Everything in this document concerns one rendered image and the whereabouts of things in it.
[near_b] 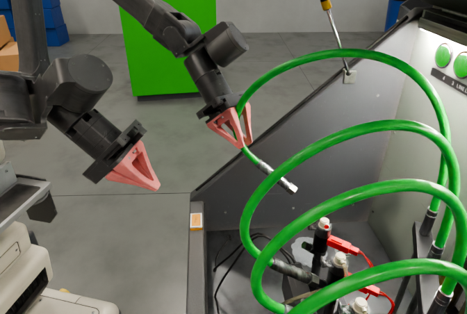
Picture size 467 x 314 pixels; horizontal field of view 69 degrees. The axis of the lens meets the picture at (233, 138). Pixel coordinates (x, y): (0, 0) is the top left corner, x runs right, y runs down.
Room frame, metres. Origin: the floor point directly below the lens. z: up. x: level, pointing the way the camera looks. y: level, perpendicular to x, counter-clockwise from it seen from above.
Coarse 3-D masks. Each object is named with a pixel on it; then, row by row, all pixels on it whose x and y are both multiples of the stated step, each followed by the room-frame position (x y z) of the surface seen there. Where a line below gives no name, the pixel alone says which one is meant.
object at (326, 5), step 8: (320, 0) 0.77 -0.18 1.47; (328, 0) 0.77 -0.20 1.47; (328, 8) 0.77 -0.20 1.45; (328, 16) 0.78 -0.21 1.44; (336, 32) 0.77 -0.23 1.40; (336, 40) 0.77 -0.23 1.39; (344, 64) 0.77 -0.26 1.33; (344, 72) 0.78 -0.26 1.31; (352, 72) 0.77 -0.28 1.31; (344, 80) 0.77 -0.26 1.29; (352, 80) 0.77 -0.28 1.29
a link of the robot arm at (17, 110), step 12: (0, 84) 0.40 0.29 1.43; (12, 84) 0.41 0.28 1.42; (24, 84) 0.43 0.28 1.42; (0, 96) 0.39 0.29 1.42; (12, 96) 0.40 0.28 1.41; (24, 96) 0.41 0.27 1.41; (0, 108) 0.38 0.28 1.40; (12, 108) 0.38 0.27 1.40; (24, 108) 0.39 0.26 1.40; (0, 120) 0.36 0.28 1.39; (12, 120) 0.37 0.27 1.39; (24, 120) 0.38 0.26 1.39
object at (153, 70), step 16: (176, 0) 3.60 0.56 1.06; (192, 0) 3.63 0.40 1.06; (208, 0) 3.66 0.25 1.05; (128, 16) 3.52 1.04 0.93; (192, 16) 3.63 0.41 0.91; (208, 16) 3.66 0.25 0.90; (128, 32) 3.51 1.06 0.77; (144, 32) 3.54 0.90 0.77; (128, 48) 3.51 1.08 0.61; (144, 48) 3.54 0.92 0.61; (160, 48) 3.57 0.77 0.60; (128, 64) 3.51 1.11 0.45; (144, 64) 3.53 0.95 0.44; (160, 64) 3.56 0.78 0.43; (176, 64) 3.59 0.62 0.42; (144, 80) 3.53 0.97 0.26; (160, 80) 3.56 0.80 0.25; (176, 80) 3.59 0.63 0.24; (192, 80) 3.62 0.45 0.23; (144, 96) 3.56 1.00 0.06; (160, 96) 3.59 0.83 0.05; (176, 96) 3.63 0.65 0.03; (192, 96) 3.66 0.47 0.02
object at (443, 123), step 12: (348, 48) 0.53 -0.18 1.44; (288, 60) 0.56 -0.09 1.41; (300, 60) 0.54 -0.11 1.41; (312, 60) 0.54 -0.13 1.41; (384, 60) 0.51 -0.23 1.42; (396, 60) 0.50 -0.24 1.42; (276, 72) 0.56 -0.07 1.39; (408, 72) 0.50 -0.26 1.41; (252, 84) 0.57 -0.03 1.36; (420, 84) 0.49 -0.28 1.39; (432, 96) 0.48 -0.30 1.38; (240, 108) 0.58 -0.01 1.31; (444, 108) 0.48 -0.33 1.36; (444, 120) 0.48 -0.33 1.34; (444, 132) 0.47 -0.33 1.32; (252, 156) 0.57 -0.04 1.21; (444, 168) 0.47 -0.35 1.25; (444, 180) 0.47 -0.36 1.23; (432, 204) 0.47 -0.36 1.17; (432, 216) 0.46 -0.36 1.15
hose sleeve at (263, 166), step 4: (260, 160) 0.57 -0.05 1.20; (260, 164) 0.56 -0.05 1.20; (264, 164) 0.56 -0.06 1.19; (260, 168) 0.56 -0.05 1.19; (264, 168) 0.56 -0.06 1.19; (268, 168) 0.56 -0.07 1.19; (264, 172) 0.56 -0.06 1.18; (268, 172) 0.56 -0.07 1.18; (280, 180) 0.55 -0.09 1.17; (284, 180) 0.55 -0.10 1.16; (280, 184) 0.55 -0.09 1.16; (284, 184) 0.55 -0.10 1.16; (288, 184) 0.55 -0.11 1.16; (284, 188) 0.55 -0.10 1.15
